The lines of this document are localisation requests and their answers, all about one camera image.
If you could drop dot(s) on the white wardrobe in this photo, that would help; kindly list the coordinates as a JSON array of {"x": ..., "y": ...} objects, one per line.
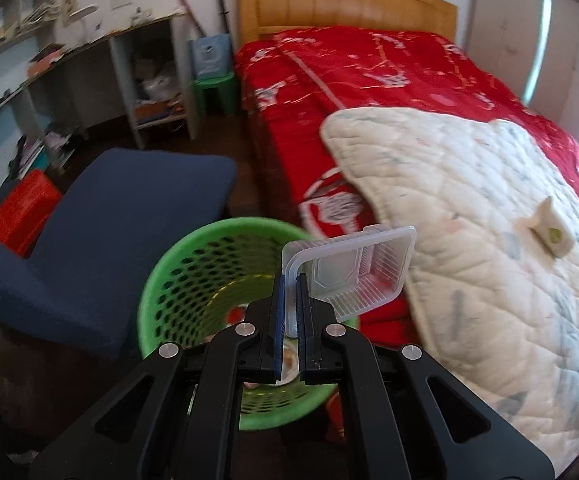
[{"x": 533, "y": 47}]

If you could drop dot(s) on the green plastic stool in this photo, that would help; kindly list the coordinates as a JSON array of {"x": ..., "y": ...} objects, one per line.
[{"x": 217, "y": 97}]

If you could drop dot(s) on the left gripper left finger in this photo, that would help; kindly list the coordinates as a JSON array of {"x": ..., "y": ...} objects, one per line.
[{"x": 175, "y": 416}]

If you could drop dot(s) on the white paper cup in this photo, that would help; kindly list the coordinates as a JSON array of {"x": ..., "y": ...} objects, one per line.
[{"x": 552, "y": 228}]

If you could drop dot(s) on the white desk lamp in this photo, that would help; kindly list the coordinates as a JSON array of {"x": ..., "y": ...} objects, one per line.
[{"x": 79, "y": 16}]

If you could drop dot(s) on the red bedspread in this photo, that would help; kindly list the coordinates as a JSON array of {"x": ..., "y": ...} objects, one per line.
[{"x": 296, "y": 79}]

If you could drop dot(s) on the clear plastic food tray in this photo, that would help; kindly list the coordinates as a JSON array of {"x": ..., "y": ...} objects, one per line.
[{"x": 354, "y": 273}]

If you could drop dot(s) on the white desk with shelves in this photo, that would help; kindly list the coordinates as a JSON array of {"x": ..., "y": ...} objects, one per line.
[{"x": 54, "y": 74}]

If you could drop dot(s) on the green mesh trash basket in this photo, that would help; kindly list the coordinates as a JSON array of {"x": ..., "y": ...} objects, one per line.
[{"x": 193, "y": 288}]

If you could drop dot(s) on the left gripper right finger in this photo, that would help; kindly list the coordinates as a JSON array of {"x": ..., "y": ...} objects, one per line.
[{"x": 406, "y": 416}]

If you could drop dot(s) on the white quilted blanket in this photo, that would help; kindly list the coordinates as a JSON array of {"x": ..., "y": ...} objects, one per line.
[{"x": 490, "y": 302}]

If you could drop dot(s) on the wooden headboard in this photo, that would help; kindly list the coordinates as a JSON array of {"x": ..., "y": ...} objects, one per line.
[{"x": 260, "y": 19}]

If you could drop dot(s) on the blue fabric chair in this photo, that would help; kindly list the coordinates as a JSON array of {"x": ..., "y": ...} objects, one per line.
[{"x": 83, "y": 282}]

